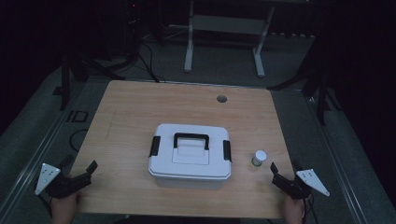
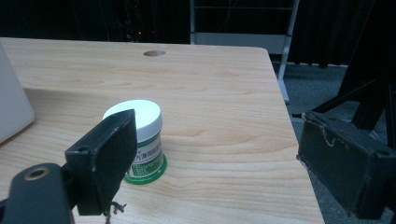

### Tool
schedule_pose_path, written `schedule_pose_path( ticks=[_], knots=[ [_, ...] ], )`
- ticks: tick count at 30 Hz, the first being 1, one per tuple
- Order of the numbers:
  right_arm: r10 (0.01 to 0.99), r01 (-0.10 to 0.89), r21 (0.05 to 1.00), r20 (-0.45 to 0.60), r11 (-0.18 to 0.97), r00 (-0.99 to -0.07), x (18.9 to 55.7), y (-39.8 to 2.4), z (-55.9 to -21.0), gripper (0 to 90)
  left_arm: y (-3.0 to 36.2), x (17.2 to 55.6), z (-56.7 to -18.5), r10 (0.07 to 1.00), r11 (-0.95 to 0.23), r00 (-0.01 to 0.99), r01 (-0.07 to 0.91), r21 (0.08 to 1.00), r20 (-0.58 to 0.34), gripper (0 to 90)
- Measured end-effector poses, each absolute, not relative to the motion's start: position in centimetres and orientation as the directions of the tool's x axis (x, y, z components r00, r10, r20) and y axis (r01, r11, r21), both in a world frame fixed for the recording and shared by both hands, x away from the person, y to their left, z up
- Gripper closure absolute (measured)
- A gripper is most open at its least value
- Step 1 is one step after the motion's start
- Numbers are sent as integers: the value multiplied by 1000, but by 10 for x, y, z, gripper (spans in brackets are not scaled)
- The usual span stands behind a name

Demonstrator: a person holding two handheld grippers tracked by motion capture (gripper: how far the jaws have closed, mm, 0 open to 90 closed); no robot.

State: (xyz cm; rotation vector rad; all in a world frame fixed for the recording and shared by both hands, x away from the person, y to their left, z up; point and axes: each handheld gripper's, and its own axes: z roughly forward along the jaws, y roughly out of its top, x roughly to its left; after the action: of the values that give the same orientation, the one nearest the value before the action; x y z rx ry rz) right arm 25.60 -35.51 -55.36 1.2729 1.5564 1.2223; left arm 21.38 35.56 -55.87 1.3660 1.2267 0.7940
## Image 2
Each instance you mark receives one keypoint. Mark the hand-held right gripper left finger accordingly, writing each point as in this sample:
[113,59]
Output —
[106,155]

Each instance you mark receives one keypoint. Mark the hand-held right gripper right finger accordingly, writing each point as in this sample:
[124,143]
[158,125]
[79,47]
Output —
[339,161]

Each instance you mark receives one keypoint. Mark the dark curtain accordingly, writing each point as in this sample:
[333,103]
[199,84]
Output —
[87,18]

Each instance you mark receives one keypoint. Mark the dark equipment with red lights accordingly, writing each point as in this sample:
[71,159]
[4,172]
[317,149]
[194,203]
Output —
[140,21]

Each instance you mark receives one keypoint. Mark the black metal stand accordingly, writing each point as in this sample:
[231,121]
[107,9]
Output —
[370,81]

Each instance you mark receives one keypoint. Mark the white metal stand frame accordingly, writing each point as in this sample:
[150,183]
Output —
[243,39]

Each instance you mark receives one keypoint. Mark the white-lidded green label jar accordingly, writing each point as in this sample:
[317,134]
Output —
[149,124]

